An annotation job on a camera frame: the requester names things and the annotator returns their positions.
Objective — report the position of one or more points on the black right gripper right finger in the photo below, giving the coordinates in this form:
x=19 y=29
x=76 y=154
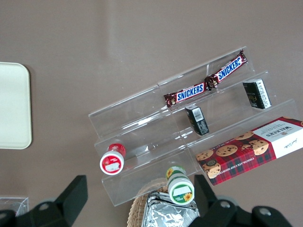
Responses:
x=217 y=212

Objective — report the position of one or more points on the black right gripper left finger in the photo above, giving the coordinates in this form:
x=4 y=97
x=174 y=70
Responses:
x=59 y=208

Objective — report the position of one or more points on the oval wicker basket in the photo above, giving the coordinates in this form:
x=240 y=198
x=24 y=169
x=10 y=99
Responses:
x=136 y=212

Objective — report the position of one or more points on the beige rectangular tray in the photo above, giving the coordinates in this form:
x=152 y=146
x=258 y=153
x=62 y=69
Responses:
x=14 y=106

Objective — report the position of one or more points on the green lid yogurt cup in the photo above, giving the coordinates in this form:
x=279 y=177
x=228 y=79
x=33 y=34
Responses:
x=181 y=189

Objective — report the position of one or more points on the clear acrylic bottle rack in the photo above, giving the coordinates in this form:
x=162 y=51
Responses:
x=14 y=201

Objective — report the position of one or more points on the stacked aluminium foil containers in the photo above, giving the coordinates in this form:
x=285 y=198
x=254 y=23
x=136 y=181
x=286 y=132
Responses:
x=165 y=215

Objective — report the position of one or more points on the Walkers cookie box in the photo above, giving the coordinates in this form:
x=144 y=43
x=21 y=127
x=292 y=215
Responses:
x=248 y=151

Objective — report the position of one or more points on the red lid yogurt cup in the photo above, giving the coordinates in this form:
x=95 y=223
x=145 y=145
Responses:
x=112 y=160

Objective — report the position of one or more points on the small black box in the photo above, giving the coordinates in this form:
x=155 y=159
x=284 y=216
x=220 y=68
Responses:
x=256 y=93
x=197 y=120

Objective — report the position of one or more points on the clear acrylic tiered shelf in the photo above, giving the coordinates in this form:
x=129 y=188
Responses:
x=146 y=132

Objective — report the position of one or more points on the Snickers bar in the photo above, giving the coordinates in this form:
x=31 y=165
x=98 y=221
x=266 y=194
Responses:
x=189 y=91
x=229 y=68

